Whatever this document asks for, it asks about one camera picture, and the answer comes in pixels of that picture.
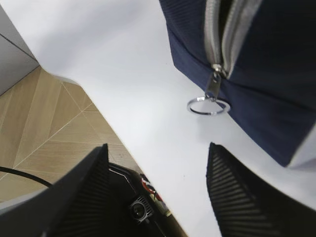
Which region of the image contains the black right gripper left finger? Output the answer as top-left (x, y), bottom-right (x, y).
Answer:
top-left (0, 145), bottom-right (138, 237)

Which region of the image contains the navy blue lunch bag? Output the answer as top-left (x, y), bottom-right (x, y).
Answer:
top-left (160, 0), bottom-right (316, 167)

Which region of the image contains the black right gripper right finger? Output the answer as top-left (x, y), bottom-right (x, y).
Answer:
top-left (206, 143), bottom-right (316, 237)

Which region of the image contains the silver zipper pull ring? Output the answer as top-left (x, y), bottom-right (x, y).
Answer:
top-left (187, 63), bottom-right (232, 116)

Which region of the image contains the black floor cable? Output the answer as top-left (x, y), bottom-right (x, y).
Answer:
top-left (0, 166), bottom-right (54, 188)

